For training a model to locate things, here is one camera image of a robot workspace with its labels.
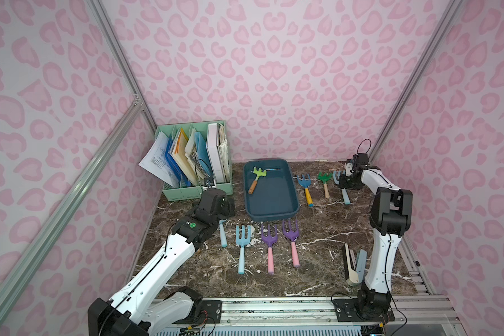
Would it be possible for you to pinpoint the light blue rake white handle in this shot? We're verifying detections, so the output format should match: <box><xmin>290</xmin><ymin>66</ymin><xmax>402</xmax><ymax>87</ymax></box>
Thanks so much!
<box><xmin>333</xmin><ymin>170</ymin><xmax>351</xmax><ymax>205</ymax></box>

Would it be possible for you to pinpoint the green rake thin wooden handle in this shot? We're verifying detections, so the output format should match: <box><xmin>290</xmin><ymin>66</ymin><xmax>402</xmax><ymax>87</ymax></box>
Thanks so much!
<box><xmin>317</xmin><ymin>172</ymin><xmax>333</xmax><ymax>199</ymax></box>

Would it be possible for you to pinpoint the teal rake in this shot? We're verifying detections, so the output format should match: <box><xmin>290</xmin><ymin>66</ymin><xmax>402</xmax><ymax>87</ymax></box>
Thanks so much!
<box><xmin>218</xmin><ymin>220</ymin><xmax>228</xmax><ymax>248</ymax></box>

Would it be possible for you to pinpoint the teal plastic storage box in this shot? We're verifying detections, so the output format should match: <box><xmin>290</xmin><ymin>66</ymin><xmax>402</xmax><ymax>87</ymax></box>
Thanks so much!
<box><xmin>243</xmin><ymin>158</ymin><xmax>300</xmax><ymax>222</ymax></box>

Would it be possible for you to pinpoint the lime rake wooden handle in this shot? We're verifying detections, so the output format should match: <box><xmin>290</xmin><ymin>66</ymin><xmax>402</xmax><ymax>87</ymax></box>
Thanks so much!
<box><xmin>248</xmin><ymin>167</ymin><xmax>267</xmax><ymax>195</ymax></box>

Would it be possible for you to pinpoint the blue rake yellow handle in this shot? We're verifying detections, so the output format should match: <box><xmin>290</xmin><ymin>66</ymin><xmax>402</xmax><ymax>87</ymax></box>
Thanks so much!
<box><xmin>297</xmin><ymin>174</ymin><xmax>314</xmax><ymax>207</ymax></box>

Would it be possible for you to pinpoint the purple rake pink handle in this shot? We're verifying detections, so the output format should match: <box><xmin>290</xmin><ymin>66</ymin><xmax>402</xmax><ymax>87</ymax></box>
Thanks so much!
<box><xmin>282</xmin><ymin>219</ymin><xmax>300</xmax><ymax>268</ymax></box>
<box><xmin>260</xmin><ymin>223</ymin><xmax>278</xmax><ymax>274</ymax></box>

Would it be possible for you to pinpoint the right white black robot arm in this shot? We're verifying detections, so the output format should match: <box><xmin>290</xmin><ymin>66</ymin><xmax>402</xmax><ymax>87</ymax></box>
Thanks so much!
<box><xmin>340</xmin><ymin>153</ymin><xmax>413</xmax><ymax>320</ymax></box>

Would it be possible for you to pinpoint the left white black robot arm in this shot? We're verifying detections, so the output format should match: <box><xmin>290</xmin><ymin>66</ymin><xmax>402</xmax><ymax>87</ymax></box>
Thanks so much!
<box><xmin>88</xmin><ymin>188</ymin><xmax>235</xmax><ymax>335</ymax></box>

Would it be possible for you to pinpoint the light blue folder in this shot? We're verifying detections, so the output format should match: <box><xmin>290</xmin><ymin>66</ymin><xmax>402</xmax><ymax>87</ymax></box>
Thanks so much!
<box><xmin>194</xmin><ymin>132</ymin><xmax>214</xmax><ymax>178</ymax></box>

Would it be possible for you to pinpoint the green file organizer crate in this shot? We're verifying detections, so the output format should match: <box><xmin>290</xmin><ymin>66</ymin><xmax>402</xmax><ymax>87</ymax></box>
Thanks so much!
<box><xmin>155</xmin><ymin>120</ymin><xmax>233</xmax><ymax>202</ymax></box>

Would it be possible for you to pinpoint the white book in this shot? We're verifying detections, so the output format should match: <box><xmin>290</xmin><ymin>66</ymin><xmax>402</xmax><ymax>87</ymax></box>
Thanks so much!
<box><xmin>207</xmin><ymin>123</ymin><xmax>230</xmax><ymax>183</ymax></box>

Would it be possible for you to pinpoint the orange beige folder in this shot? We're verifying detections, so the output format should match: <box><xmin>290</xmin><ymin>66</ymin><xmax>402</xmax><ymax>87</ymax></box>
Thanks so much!
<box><xmin>170</xmin><ymin>128</ymin><xmax>197</xmax><ymax>186</ymax></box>

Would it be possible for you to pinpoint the white printed paper sheet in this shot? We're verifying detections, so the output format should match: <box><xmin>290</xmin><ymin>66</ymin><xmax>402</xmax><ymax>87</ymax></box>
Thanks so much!
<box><xmin>139</xmin><ymin>132</ymin><xmax>179</xmax><ymax>188</ymax></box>

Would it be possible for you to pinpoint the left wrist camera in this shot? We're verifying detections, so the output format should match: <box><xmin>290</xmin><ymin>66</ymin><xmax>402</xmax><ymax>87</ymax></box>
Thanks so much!
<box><xmin>202</xmin><ymin>176</ymin><xmax>216</xmax><ymax>190</ymax></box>

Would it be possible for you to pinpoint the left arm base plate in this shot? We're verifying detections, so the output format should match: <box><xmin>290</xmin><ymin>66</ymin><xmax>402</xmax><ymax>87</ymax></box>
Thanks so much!
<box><xmin>182</xmin><ymin>300</ymin><xmax>223</xmax><ymax>325</ymax></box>

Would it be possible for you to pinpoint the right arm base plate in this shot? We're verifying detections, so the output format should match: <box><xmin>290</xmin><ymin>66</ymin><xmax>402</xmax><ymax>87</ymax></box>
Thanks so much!
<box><xmin>331</xmin><ymin>298</ymin><xmax>396</xmax><ymax>324</ymax></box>

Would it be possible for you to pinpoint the aluminium front rail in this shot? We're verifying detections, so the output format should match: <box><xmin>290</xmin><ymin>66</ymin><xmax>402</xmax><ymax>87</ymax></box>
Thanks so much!
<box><xmin>157</xmin><ymin>293</ymin><xmax>465</xmax><ymax>335</ymax></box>

